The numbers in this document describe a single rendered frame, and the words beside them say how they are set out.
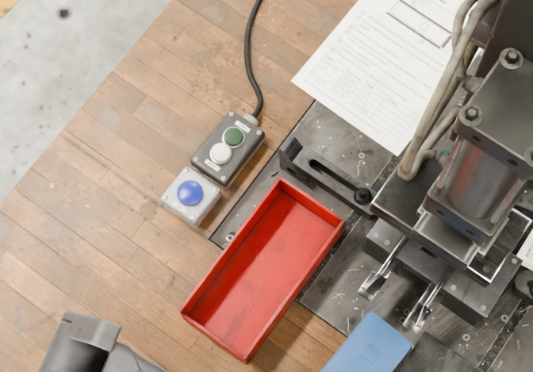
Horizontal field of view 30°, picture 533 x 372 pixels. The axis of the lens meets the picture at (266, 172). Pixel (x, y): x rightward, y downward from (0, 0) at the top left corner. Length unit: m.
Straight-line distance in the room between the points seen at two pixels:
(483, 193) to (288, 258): 0.50
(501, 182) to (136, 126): 0.73
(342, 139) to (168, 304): 0.37
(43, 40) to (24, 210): 1.19
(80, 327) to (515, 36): 0.54
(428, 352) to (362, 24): 0.54
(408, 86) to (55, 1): 1.38
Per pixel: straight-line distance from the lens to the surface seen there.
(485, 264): 1.28
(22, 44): 2.73
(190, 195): 1.51
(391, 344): 1.40
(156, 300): 1.51
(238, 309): 1.49
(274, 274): 1.50
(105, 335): 1.06
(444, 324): 1.50
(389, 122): 1.58
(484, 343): 1.51
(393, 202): 1.29
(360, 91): 1.60
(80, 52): 2.69
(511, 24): 0.94
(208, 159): 1.53
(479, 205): 1.11
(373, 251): 1.48
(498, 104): 0.95
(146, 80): 1.62
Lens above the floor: 2.37
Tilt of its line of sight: 71 degrees down
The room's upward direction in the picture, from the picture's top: 5 degrees counter-clockwise
